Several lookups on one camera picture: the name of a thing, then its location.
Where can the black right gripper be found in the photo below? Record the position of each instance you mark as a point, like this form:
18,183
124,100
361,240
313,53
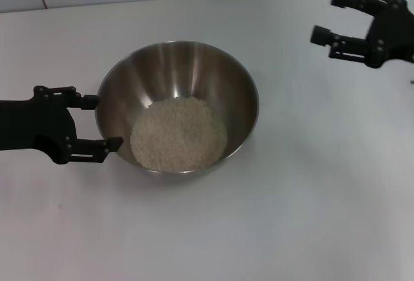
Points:
394,35

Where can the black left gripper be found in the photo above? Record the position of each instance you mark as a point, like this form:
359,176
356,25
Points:
35,127

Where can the white rice grains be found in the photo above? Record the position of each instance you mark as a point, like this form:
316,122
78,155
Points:
178,135

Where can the stainless steel mixing bowl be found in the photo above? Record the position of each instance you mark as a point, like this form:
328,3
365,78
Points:
181,74

